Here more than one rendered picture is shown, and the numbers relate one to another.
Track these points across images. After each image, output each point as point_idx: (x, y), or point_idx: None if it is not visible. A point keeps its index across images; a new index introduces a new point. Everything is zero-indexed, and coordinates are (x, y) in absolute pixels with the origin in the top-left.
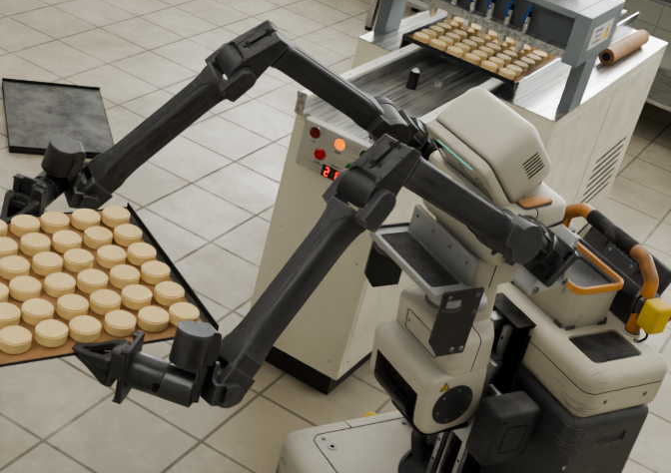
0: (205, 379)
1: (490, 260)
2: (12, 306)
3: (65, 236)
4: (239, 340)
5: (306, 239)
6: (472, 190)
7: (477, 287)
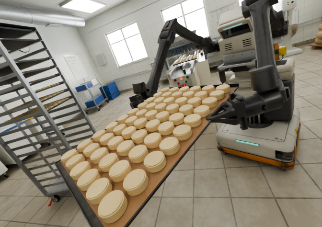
0: None
1: None
2: (166, 122)
3: (158, 99)
4: None
5: (255, 23)
6: (240, 35)
7: None
